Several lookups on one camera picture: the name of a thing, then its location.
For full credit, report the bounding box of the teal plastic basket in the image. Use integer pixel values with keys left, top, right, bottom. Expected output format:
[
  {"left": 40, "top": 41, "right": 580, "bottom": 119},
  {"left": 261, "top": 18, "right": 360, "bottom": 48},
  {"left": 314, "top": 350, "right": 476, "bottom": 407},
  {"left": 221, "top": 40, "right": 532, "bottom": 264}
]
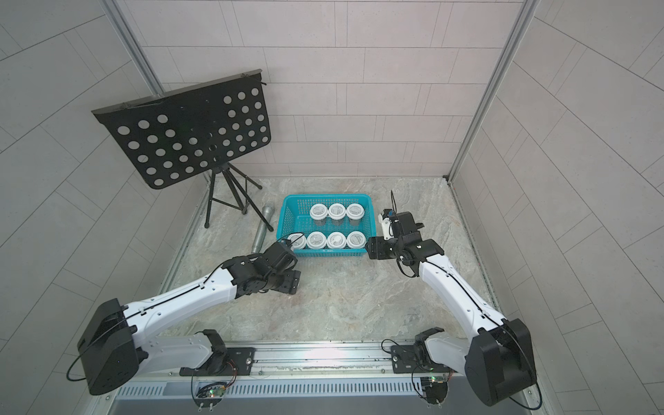
[{"left": 276, "top": 194, "right": 376, "bottom": 239}]

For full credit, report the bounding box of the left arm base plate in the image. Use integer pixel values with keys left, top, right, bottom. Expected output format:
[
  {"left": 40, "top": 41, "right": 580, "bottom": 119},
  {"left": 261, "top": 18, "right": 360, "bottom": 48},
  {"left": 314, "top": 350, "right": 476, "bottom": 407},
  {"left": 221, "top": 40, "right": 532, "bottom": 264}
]
[{"left": 179, "top": 348, "right": 256, "bottom": 377}]

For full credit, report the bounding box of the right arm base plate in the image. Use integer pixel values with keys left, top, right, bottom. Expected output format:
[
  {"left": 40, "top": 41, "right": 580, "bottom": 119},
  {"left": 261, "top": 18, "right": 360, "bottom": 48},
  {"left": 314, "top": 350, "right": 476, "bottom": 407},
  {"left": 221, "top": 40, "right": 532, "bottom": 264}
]
[{"left": 389, "top": 342, "right": 454, "bottom": 375}]

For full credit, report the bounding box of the yogurt cup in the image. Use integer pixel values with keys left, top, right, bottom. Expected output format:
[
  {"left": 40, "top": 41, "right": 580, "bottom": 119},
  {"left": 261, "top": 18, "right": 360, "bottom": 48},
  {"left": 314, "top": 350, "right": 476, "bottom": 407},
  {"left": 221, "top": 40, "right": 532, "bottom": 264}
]
[
  {"left": 328, "top": 202, "right": 347, "bottom": 226},
  {"left": 306, "top": 232, "right": 327, "bottom": 250},
  {"left": 346, "top": 203, "right": 365, "bottom": 227},
  {"left": 310, "top": 203, "right": 329, "bottom": 227},
  {"left": 326, "top": 232, "right": 347, "bottom": 250},
  {"left": 346, "top": 231, "right": 367, "bottom": 249},
  {"left": 287, "top": 233, "right": 307, "bottom": 251}
]

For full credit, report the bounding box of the right circuit board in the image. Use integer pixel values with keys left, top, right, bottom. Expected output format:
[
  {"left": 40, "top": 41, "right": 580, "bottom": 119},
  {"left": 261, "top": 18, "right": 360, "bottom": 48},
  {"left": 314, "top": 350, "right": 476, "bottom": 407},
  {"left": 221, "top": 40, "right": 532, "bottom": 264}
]
[{"left": 419, "top": 376, "right": 449, "bottom": 406}]

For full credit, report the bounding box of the aluminium mounting rail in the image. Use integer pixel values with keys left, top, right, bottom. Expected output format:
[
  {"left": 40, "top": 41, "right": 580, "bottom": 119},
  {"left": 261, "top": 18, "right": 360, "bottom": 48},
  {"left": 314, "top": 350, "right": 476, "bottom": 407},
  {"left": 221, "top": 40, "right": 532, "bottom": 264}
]
[{"left": 100, "top": 339, "right": 538, "bottom": 384}]

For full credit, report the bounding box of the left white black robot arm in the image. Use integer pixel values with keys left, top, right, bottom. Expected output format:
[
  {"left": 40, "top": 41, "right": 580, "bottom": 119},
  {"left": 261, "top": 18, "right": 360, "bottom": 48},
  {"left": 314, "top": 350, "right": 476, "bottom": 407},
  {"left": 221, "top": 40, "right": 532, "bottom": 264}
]
[{"left": 77, "top": 239, "right": 300, "bottom": 396}]

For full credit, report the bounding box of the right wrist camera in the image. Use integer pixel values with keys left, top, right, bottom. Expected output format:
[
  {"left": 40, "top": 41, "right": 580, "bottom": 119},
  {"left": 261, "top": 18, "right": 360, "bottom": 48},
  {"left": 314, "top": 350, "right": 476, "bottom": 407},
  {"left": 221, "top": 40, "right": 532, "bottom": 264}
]
[{"left": 379, "top": 209, "right": 394, "bottom": 240}]

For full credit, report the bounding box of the circuit board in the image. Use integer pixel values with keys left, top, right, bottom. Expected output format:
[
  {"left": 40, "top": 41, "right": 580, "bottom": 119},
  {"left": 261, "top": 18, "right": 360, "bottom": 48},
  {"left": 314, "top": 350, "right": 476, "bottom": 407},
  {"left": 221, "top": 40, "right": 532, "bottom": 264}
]
[
  {"left": 419, "top": 376, "right": 449, "bottom": 406},
  {"left": 194, "top": 381, "right": 228, "bottom": 413}
]

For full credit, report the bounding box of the black perforated music stand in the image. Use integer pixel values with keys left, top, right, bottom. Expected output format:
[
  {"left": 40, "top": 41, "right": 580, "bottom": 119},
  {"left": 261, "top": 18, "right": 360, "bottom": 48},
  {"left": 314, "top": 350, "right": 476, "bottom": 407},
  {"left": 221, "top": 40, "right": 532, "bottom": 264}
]
[{"left": 92, "top": 69, "right": 271, "bottom": 224}]

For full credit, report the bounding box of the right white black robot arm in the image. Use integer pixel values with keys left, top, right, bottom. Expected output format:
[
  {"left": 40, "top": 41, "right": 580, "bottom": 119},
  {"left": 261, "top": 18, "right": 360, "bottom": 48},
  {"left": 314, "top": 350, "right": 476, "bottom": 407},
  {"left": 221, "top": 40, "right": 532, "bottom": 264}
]
[{"left": 366, "top": 209, "right": 538, "bottom": 406}]

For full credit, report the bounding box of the left circuit board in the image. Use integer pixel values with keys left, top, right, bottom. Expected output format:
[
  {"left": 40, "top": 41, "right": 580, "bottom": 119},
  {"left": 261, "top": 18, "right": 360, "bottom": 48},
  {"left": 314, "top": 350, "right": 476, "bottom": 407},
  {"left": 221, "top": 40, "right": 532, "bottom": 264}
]
[{"left": 194, "top": 381, "right": 228, "bottom": 413}]

